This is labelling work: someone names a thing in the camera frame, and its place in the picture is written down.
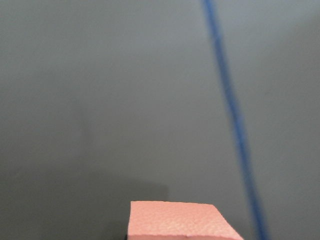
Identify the orange foam block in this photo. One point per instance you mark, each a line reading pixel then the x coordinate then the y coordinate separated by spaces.
pixel 164 220

